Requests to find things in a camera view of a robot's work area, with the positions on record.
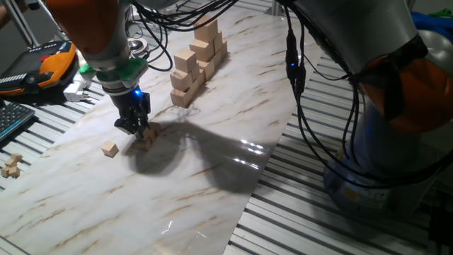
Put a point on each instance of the blue bag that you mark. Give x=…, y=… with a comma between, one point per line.
x=430, y=25

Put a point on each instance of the large wooden block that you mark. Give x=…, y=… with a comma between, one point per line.
x=218, y=42
x=207, y=69
x=201, y=50
x=184, y=60
x=180, y=98
x=181, y=80
x=206, y=31
x=223, y=49

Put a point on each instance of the marble pattern sheet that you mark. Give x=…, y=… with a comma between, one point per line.
x=230, y=117

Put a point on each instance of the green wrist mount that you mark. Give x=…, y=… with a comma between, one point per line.
x=129, y=71

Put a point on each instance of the small wooden cube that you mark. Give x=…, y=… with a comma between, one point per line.
x=150, y=135
x=155, y=126
x=143, y=145
x=110, y=149

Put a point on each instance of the orange black teach pendant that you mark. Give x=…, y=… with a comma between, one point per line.
x=39, y=67

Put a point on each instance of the tiny wooden cube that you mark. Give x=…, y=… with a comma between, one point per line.
x=14, y=172
x=5, y=172
x=16, y=157
x=10, y=163

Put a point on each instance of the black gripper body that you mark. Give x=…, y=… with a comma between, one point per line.
x=131, y=104

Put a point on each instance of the round metal tin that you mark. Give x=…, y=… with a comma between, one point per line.
x=137, y=45

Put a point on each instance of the black computer keyboard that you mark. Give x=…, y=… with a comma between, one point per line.
x=14, y=118

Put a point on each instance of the aluminium frame post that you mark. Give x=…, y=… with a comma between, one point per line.
x=274, y=8
x=23, y=26

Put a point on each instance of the white power adapter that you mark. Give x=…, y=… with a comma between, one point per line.
x=76, y=91

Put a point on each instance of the green cloth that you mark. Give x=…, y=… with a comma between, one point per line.
x=442, y=13

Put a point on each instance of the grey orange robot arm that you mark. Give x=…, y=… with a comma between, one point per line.
x=354, y=35

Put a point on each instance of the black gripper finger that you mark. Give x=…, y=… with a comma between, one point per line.
x=125, y=127
x=142, y=127

